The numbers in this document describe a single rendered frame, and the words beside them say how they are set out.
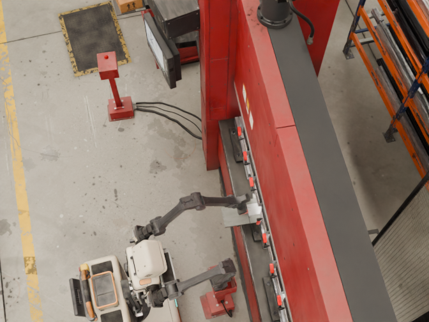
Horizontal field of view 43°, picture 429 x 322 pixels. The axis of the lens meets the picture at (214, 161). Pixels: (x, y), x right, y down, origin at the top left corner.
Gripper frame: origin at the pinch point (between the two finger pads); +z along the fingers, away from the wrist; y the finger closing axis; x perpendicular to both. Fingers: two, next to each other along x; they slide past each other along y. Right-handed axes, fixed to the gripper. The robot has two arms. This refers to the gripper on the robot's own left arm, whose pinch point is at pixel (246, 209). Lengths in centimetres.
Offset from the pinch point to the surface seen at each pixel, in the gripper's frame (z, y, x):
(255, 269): 11.2, -40.2, 7.2
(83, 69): 39, 222, 148
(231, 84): -25, 84, -20
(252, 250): 11.8, -25.9, 6.3
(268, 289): 11, -56, 1
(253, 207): 3.4, 0.9, -4.6
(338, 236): -107, -69, -75
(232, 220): -4.0, -5.5, 10.4
